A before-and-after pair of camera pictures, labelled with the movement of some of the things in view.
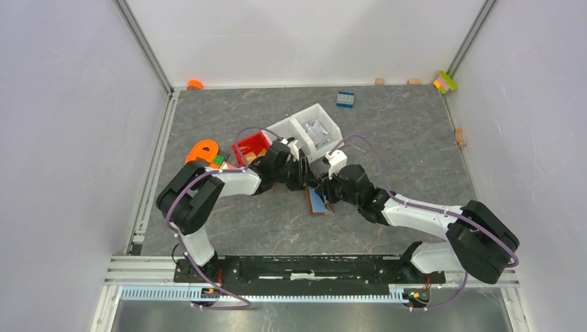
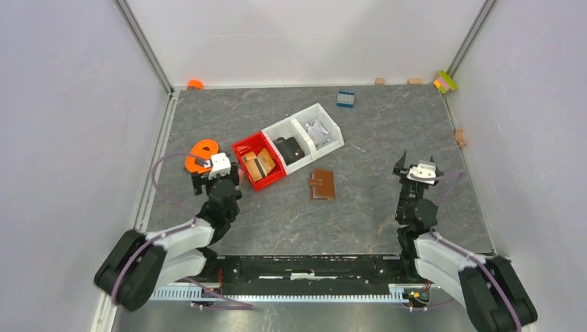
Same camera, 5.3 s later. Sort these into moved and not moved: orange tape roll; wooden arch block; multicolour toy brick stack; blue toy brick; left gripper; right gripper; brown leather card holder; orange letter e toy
Moved: left gripper; right gripper; brown leather card holder
Not moved: wooden arch block; multicolour toy brick stack; orange letter e toy; blue toy brick; orange tape roll
